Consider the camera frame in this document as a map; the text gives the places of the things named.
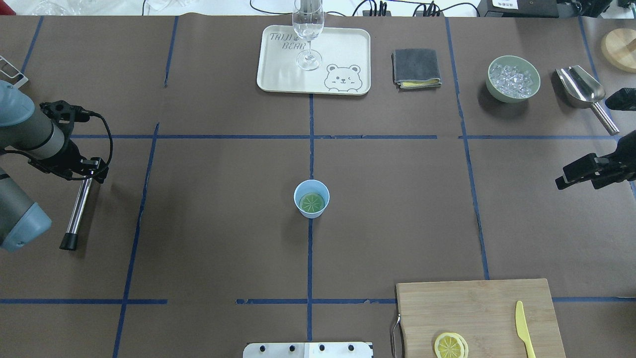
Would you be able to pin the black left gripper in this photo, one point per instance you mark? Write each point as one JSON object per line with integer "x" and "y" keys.
{"x": 71, "y": 158}

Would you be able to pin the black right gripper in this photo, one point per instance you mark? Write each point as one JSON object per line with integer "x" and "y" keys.
{"x": 619, "y": 160}

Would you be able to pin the steel muddler black tip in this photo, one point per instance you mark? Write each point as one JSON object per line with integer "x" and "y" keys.
{"x": 70, "y": 239}

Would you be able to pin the yellow lemon half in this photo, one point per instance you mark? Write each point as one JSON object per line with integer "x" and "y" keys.
{"x": 450, "y": 345}

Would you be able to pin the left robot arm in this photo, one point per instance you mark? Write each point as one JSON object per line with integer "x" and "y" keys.
{"x": 42, "y": 134}

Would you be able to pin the light blue paper cup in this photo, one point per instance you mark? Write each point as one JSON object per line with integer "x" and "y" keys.
{"x": 311, "y": 185}

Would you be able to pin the metal ice scoop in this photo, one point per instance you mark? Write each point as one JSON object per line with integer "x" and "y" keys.
{"x": 586, "y": 92}

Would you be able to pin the green bowl of ice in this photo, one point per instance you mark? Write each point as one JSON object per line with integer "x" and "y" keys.
{"x": 512, "y": 79}

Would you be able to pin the wooden mug tree stand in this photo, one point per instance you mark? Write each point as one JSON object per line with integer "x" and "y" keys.
{"x": 619, "y": 48}

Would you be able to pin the yellow plastic knife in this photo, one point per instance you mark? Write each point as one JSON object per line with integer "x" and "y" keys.
{"x": 522, "y": 329}

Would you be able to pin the wooden cutting board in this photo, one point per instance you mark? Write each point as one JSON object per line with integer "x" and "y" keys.
{"x": 482, "y": 311}

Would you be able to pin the grey folded cloth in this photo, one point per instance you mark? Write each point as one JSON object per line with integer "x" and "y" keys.
{"x": 416, "y": 68}

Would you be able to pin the green lime slice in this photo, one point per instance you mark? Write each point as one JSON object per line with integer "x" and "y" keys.
{"x": 311, "y": 203}

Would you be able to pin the cream bear serving tray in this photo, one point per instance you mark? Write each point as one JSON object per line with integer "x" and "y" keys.
{"x": 340, "y": 62}

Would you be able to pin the clear wine glass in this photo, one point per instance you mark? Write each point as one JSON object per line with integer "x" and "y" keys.
{"x": 308, "y": 23}

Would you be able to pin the black power strip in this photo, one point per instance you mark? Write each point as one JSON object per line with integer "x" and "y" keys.
{"x": 376, "y": 8}

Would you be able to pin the white wire cup rack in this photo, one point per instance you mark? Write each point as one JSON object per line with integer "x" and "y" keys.
{"x": 10, "y": 74}

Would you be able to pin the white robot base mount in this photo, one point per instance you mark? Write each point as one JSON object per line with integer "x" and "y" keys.
{"x": 309, "y": 350}

